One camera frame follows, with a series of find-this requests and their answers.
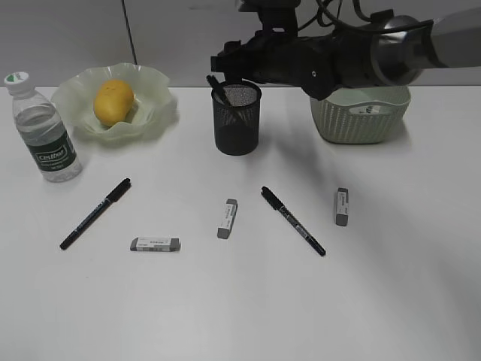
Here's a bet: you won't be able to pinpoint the pale green wavy plate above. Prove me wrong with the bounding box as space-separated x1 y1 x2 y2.
51 63 177 141

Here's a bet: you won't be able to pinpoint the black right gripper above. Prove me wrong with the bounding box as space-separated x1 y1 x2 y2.
210 30 372 100

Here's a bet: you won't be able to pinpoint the clear plastic water bottle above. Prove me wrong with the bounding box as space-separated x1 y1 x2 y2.
4 71 82 183

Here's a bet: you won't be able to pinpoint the black mesh pen holder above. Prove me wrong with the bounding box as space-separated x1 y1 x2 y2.
211 80 262 156

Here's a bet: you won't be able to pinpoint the black marker pen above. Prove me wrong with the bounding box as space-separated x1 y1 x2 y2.
206 75 244 126
59 178 132 250
261 187 326 256

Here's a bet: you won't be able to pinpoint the yellow mango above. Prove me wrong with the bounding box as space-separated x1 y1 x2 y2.
94 79 135 127

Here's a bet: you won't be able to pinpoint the grey white eraser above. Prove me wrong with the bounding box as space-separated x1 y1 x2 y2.
217 199 238 239
130 237 181 252
335 187 349 226

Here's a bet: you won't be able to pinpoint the grey white eraser middle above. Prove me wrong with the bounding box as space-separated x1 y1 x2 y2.
217 199 238 239

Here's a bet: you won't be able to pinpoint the waste paper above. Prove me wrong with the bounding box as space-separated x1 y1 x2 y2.
349 105 391 115

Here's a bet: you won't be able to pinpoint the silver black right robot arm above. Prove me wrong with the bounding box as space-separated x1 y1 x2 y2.
210 1 480 100

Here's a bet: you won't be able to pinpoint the grey white eraser right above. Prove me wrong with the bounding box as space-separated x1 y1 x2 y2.
335 187 349 226

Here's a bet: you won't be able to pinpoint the grey white eraser left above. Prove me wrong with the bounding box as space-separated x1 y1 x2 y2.
130 237 181 252

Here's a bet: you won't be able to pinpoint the pale green woven basket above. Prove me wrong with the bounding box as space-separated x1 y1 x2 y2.
310 86 411 144

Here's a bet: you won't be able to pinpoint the black cables on right arm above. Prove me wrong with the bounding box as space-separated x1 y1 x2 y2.
296 0 380 38

